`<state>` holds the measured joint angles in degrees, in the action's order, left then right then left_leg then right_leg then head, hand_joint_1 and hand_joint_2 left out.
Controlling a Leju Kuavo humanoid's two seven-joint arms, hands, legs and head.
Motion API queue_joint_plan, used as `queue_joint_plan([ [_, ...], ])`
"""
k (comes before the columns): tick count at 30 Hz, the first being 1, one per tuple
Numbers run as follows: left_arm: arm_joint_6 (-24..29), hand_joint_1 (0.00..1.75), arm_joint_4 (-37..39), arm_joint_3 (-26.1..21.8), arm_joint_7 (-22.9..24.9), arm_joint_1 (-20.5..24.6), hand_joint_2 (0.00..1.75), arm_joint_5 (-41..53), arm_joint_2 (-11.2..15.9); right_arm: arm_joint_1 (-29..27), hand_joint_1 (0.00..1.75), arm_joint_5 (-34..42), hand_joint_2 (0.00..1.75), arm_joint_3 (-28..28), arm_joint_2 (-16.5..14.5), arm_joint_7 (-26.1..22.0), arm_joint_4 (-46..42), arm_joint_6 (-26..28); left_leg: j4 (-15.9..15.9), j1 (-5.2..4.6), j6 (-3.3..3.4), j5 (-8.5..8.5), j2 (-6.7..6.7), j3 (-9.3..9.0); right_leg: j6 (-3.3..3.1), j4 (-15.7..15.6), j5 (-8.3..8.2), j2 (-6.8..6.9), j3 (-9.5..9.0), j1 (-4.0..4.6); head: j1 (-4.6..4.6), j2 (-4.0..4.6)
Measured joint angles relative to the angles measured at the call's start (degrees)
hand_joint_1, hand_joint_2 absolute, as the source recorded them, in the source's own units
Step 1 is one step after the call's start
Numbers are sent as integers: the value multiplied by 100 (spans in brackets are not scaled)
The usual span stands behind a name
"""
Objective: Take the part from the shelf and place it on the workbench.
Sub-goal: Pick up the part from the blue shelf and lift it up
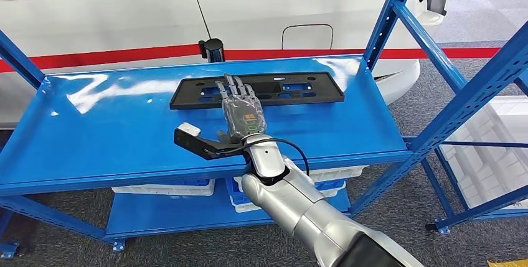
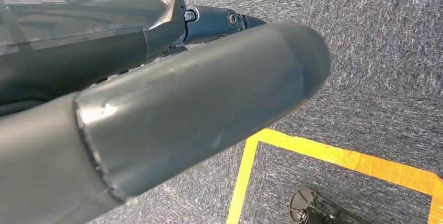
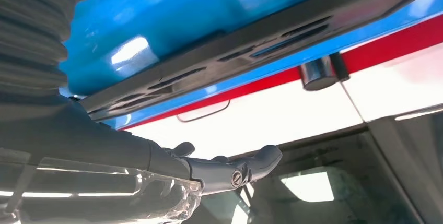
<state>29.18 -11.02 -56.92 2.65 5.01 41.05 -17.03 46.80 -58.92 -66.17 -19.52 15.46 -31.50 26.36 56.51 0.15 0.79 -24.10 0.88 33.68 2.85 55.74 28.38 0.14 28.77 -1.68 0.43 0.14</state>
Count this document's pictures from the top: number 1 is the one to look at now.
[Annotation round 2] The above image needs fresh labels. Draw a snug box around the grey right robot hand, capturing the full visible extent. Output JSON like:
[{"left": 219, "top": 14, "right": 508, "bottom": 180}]
[{"left": 214, "top": 73, "right": 267, "bottom": 145}]

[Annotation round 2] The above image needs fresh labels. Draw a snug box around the black plastic plate bracket part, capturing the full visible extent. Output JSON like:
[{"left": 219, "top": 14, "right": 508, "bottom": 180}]
[{"left": 169, "top": 71, "right": 345, "bottom": 111}]

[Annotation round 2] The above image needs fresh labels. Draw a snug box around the blue metal shelf rack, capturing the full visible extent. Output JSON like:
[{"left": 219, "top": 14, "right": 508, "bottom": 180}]
[
  {"left": 402, "top": 67, "right": 528, "bottom": 235},
  {"left": 0, "top": 0, "right": 528, "bottom": 258}
]

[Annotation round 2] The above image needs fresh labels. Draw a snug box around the white car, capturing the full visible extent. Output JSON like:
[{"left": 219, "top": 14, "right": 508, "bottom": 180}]
[{"left": 0, "top": 0, "right": 451, "bottom": 131}]

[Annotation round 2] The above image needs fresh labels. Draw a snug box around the white plastic crate stack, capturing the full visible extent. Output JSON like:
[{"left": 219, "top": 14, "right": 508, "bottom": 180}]
[{"left": 439, "top": 95, "right": 528, "bottom": 210}]

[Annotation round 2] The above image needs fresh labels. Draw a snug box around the yellow floor tape square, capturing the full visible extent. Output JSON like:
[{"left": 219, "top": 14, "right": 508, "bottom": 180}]
[{"left": 486, "top": 258, "right": 528, "bottom": 267}]

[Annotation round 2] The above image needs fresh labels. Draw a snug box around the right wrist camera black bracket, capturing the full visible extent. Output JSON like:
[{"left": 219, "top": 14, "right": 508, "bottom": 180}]
[{"left": 173, "top": 121, "right": 248, "bottom": 162}]

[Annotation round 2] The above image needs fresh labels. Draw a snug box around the black stanchion post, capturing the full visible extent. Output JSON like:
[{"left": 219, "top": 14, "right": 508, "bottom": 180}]
[{"left": 197, "top": 38, "right": 225, "bottom": 64}]

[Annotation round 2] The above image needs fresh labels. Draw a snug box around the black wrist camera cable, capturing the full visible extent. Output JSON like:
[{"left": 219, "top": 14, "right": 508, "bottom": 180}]
[{"left": 224, "top": 138, "right": 311, "bottom": 177}]

